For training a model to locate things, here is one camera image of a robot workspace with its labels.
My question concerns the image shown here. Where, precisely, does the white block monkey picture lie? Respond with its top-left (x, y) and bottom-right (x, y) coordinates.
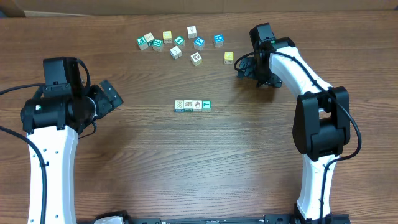
top-left (192, 100), bottom-right (203, 112)

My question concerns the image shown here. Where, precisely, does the white block green edge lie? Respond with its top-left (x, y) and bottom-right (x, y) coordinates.
top-left (183, 100), bottom-right (193, 112)

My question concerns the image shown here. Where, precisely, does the white block blue edge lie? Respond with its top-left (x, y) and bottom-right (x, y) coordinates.
top-left (174, 100), bottom-right (184, 113)

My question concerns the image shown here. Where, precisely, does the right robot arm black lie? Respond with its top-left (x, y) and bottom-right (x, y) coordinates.
top-left (234, 23), bottom-right (351, 223)

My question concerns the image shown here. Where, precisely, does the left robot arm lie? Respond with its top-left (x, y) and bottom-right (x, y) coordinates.
top-left (21, 57), bottom-right (123, 223)

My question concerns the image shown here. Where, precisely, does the yellow top block right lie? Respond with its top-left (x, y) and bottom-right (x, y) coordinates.
top-left (224, 52), bottom-right (234, 65)

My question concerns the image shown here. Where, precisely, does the yellow block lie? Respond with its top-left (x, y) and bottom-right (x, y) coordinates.
top-left (162, 30), bottom-right (173, 44)
top-left (224, 52), bottom-right (234, 65)

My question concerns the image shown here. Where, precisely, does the blue top block right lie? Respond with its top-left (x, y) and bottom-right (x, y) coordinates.
top-left (213, 34), bottom-right (224, 47)

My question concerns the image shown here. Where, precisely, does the white block animal picture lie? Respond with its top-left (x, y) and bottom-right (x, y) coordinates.
top-left (190, 52), bottom-right (203, 66)

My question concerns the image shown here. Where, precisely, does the blue P block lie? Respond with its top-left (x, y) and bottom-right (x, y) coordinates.
top-left (193, 37), bottom-right (205, 51)

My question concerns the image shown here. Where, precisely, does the white top block rear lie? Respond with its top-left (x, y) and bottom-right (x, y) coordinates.
top-left (187, 26), bottom-right (197, 39)

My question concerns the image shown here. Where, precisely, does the white block blue side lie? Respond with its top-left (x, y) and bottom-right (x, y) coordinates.
top-left (170, 46), bottom-right (182, 60)

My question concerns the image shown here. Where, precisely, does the small green top block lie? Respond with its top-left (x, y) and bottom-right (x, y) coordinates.
top-left (174, 36), bottom-right (185, 48)

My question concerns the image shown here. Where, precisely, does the white top block green side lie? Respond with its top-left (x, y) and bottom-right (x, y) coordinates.
top-left (144, 32), bottom-right (155, 47)

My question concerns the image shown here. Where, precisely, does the yellow top block rear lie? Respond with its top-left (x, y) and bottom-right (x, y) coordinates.
top-left (162, 30), bottom-right (173, 44)

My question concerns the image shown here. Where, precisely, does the cardboard back wall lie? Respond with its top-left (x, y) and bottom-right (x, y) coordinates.
top-left (1, 0), bottom-right (397, 17)

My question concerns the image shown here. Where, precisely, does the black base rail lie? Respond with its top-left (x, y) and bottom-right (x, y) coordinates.
top-left (74, 213), bottom-right (351, 224)

